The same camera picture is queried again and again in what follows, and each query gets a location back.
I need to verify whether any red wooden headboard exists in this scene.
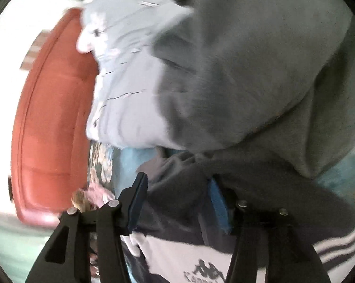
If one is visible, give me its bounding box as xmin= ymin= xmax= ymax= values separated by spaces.
xmin=11 ymin=8 xmax=98 ymax=227

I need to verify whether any pink folded garment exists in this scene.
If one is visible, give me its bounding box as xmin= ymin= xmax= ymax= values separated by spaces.
xmin=85 ymin=183 xmax=116 ymax=208

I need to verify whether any olive fleece folded garment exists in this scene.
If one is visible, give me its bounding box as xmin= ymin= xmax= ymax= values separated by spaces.
xmin=71 ymin=189 xmax=92 ymax=213

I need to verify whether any dark navy white jacket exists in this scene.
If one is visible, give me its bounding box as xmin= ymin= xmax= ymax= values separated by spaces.
xmin=123 ymin=0 xmax=355 ymax=282

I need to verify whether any teal floral blanket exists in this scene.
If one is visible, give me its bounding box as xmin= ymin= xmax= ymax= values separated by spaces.
xmin=84 ymin=141 xmax=169 ymax=198

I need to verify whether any grey daisy print quilt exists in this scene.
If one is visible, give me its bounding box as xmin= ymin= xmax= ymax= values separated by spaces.
xmin=76 ymin=0 xmax=188 ymax=150

